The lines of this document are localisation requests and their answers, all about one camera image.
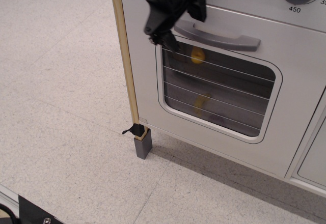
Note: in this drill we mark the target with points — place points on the grey plastic foot cap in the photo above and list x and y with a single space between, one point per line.
143 147

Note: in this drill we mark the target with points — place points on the white oven door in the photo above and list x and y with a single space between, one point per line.
216 94

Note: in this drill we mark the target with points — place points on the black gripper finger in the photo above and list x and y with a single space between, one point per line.
197 10
167 40

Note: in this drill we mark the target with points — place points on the yellow toy banana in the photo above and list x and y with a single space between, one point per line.
200 101

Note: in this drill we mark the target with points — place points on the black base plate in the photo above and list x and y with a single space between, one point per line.
29 213

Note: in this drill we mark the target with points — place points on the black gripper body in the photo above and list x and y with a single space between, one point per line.
168 5

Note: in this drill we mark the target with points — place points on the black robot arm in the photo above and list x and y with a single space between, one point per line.
163 16

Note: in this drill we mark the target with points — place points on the aluminium frame rail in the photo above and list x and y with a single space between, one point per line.
10 199

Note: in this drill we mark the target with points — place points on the black tape piece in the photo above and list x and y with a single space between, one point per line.
136 130

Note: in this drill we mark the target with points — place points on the yellow handled toy knife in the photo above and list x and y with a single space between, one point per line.
197 55

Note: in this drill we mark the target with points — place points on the white cabinet door right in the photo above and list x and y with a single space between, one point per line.
307 169

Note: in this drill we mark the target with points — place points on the purple toy eggplant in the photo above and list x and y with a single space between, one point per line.
216 119

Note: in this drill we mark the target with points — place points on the white toy oven cabinet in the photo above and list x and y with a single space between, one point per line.
280 30

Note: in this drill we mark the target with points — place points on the grey oven door handle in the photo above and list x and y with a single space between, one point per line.
241 43

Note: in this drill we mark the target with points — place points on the wooden corner post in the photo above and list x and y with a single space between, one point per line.
122 35

